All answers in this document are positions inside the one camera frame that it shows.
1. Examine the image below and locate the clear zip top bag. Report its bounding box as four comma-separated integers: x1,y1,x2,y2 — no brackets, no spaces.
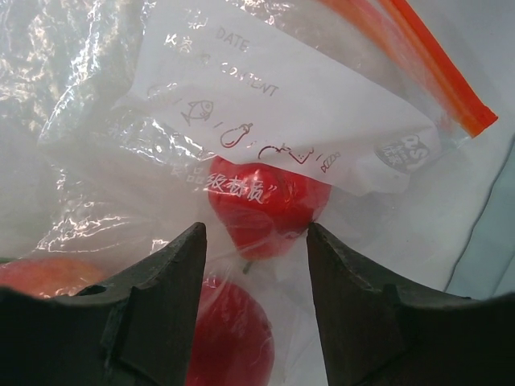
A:
1,1,496,385

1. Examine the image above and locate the light blue plastic bin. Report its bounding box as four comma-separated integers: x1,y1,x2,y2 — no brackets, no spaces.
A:
446,145,514,300

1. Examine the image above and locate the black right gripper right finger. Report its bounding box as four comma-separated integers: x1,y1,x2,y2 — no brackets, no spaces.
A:
307,224,514,385

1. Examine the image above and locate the red fake apple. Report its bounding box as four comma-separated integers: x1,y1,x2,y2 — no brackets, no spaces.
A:
186,277,275,386

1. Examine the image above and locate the orange fake fruit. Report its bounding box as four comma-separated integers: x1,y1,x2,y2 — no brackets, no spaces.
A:
1,257,106,298

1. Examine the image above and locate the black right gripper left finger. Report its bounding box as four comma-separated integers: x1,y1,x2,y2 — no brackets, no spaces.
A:
1,222,207,385

